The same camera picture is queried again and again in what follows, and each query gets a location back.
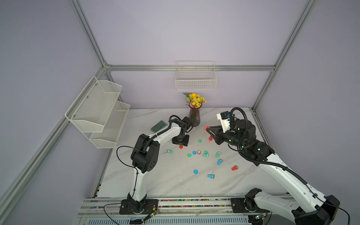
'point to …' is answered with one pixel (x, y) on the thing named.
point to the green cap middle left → (189, 154)
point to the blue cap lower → (196, 171)
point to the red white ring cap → (198, 152)
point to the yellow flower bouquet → (194, 100)
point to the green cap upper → (199, 140)
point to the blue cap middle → (194, 153)
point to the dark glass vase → (194, 115)
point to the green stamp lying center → (206, 154)
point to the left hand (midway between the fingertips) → (181, 144)
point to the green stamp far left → (170, 151)
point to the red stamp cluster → (206, 127)
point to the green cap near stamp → (206, 152)
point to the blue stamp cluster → (212, 176)
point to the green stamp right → (217, 154)
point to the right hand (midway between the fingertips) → (209, 131)
